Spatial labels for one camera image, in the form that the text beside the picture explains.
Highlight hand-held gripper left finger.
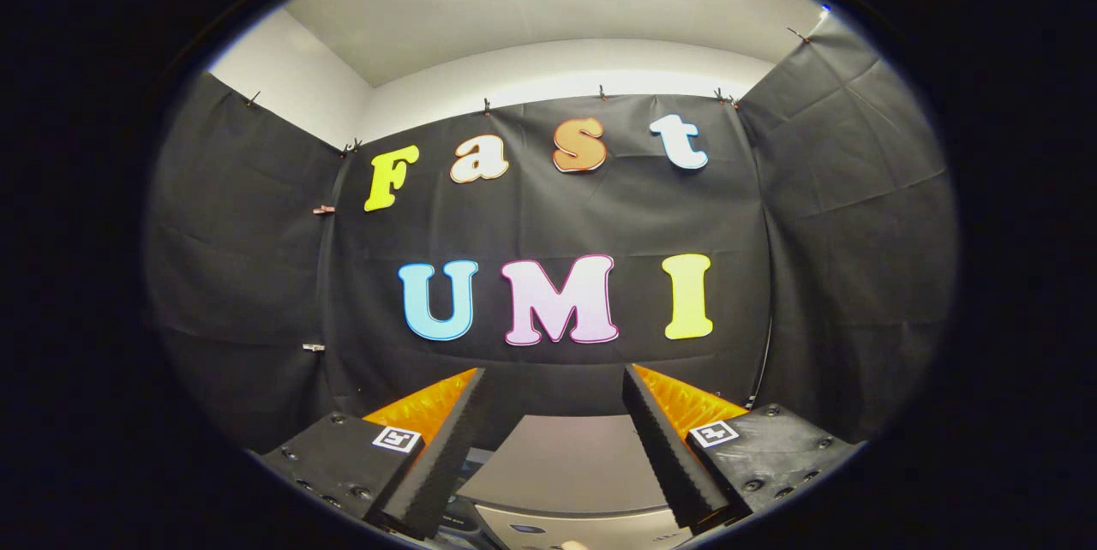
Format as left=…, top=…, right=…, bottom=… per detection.
left=257, top=368, right=495, bottom=541

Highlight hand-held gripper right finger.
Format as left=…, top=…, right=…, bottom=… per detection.
left=622, top=364, right=862, bottom=534

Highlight black backdrop cloth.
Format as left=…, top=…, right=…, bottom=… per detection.
left=144, top=6, right=959, bottom=452

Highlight row of black clips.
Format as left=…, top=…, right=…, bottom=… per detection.
left=245, top=27, right=812, bottom=153

